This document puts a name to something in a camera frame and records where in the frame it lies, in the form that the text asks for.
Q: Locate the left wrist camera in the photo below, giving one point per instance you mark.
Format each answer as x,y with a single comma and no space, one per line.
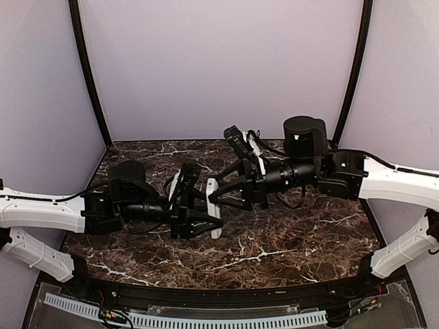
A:
187,177

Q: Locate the right black frame post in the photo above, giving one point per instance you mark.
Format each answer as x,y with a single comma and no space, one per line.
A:
358,57

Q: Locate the left black frame post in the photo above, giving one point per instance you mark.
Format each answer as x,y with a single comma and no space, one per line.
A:
78,31

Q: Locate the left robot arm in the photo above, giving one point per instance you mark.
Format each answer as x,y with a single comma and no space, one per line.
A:
102,209

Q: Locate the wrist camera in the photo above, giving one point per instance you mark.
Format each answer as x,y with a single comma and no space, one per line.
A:
245,146
187,177

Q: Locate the white remote control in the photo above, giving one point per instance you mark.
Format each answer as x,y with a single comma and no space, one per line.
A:
213,209

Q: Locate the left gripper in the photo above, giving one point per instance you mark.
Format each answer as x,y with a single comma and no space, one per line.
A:
179,219

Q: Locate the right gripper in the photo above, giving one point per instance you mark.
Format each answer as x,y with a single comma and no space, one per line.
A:
252,187

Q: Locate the white slotted cable duct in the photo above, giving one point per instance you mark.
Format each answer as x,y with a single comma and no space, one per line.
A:
172,317

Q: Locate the black front rail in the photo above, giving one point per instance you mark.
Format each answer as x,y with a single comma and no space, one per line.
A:
328,295

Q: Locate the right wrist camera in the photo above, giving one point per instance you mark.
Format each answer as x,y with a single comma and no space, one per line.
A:
245,146

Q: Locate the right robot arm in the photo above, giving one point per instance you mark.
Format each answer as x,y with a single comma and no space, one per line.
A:
308,158

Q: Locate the black frame post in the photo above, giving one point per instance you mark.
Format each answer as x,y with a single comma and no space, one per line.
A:
358,57
78,31

